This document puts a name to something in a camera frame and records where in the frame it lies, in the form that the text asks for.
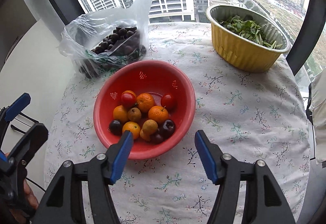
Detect black cabinet handle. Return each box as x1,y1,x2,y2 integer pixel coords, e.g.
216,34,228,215
10,124,28,134
19,112,40,124

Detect person's left hand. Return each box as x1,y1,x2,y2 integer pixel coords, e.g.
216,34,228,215
23,179,39,212

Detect red cherry tomato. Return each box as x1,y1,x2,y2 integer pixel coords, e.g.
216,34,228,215
161,94,176,110
121,93,136,109

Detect textured mandarin orange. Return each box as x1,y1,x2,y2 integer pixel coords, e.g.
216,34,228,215
148,105,169,125
136,93,155,113

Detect red plastic colander bowl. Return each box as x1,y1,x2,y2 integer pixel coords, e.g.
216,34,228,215
93,60,196,161

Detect green leafy vegetables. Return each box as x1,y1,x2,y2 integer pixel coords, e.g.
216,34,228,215
219,15,283,49

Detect floral white tablecloth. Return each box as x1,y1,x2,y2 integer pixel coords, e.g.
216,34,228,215
43,22,312,224

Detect pile of brown chestnuts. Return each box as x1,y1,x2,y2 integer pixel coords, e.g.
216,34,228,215
79,26,147,78

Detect large dark cherry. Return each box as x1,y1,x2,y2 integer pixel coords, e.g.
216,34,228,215
158,119,176,136

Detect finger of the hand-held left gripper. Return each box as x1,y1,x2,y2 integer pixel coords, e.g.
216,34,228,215
4,123,49,166
0,93,31,129

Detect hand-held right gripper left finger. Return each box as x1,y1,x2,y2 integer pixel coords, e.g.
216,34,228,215
36,130,134,224

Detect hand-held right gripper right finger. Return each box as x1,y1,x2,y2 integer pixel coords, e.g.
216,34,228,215
195,130,296,224

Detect large brown longan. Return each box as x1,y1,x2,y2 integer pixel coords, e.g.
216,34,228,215
142,119,158,135

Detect small dark cherry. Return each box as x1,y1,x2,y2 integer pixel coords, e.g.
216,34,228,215
109,120,123,135

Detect white cabinet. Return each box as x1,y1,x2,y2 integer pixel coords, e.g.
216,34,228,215
0,19,77,189

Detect yellow foil bowl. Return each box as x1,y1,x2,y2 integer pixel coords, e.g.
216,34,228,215
206,4,291,73

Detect clear plastic bag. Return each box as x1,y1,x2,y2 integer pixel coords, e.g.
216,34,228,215
58,0,154,79

